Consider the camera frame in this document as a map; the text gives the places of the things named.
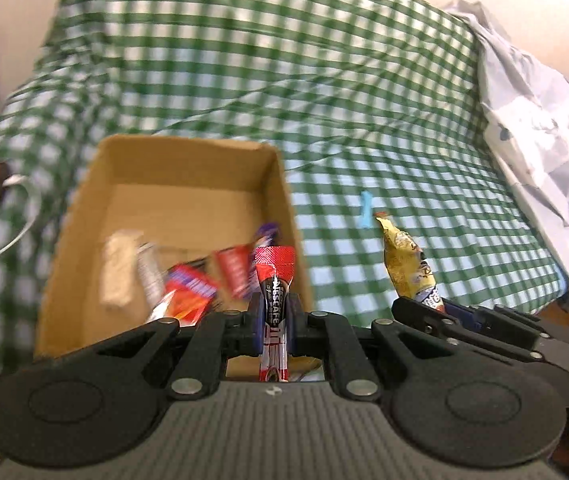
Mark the red white coffee stick sachet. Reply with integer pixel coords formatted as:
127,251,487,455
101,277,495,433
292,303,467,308
255,246,295,382

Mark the red chips packet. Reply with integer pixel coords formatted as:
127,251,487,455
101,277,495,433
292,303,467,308
148,263,218,327

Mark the red snack packet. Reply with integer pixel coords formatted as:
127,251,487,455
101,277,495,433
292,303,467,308
213,245,252,300

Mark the white patterned sheet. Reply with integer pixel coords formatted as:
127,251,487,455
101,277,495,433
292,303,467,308
445,0,569,287

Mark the gold candy wrapper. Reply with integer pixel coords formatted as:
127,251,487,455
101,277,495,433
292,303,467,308
375,214,445,312

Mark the blue candy wrapper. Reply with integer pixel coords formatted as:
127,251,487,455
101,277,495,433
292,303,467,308
358,191,373,229

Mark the beige rice cracker packet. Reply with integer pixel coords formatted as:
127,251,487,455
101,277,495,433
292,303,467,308
99,230,142,309

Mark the brown cardboard box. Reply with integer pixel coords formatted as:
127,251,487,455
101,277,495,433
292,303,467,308
35,134,302,358

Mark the green checkered cloth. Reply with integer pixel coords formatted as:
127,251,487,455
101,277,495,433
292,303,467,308
0,0,567,373

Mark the silver snack packet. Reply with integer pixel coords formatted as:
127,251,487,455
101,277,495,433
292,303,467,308
137,243,165,309

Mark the purple chocolate packet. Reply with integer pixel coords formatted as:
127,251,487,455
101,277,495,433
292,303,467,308
248,222,279,294

